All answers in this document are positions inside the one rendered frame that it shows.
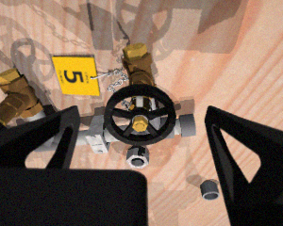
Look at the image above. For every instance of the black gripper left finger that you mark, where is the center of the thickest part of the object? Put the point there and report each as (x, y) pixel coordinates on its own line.
(17, 142)

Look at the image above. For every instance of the silver hex nut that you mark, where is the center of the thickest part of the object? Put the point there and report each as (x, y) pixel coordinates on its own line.
(137, 158)

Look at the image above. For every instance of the yellow tag with silver chain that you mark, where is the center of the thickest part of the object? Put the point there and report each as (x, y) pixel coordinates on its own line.
(77, 75)

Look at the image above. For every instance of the dark grey cylinder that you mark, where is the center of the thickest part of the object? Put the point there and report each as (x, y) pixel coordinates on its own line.
(209, 187)

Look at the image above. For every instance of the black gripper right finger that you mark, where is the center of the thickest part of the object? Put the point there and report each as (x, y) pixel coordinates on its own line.
(266, 188)

